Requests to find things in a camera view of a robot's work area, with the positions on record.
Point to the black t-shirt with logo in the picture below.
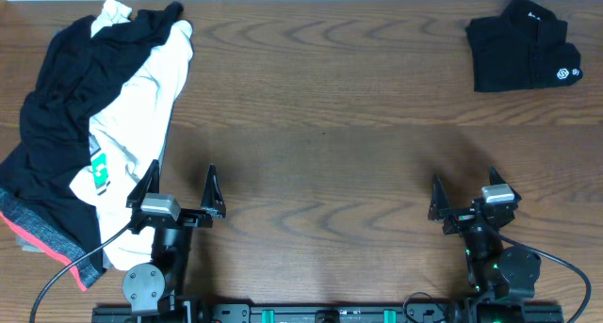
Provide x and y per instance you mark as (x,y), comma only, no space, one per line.
(524,47)

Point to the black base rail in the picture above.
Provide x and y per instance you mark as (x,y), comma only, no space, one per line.
(409,312)

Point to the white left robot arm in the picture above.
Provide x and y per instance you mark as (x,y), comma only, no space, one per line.
(154,288)

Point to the grey garment with red trim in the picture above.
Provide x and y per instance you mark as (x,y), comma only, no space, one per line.
(64,237)

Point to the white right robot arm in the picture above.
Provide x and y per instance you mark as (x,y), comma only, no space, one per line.
(503,278)

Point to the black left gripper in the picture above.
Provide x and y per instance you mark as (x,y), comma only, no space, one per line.
(212,204)

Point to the white t-shirt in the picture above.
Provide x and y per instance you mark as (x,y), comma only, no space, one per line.
(131,132)

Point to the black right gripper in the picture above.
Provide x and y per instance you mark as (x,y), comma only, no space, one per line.
(440,208)

